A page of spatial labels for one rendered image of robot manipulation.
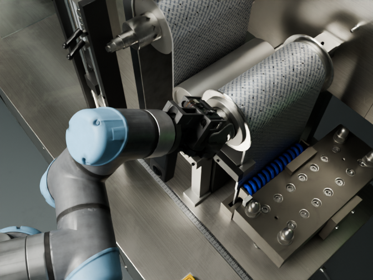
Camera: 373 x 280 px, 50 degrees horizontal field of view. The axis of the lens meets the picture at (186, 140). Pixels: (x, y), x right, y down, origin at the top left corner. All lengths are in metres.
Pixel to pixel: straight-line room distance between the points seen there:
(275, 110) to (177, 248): 0.46
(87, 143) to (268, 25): 0.72
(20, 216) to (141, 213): 1.21
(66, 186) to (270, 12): 0.72
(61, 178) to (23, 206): 1.68
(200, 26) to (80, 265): 0.56
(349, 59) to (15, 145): 1.94
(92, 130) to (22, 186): 1.83
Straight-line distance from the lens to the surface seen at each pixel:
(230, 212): 1.07
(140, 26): 0.86
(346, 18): 0.96
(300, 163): 1.05
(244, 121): 0.77
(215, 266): 1.06
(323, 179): 1.06
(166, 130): 0.59
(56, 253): 0.54
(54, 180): 0.61
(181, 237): 1.08
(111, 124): 0.52
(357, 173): 1.10
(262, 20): 1.13
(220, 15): 0.92
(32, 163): 2.38
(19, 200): 2.29
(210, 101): 0.82
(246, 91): 0.80
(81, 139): 0.53
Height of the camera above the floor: 1.92
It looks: 56 degrees down
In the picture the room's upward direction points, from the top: straight up
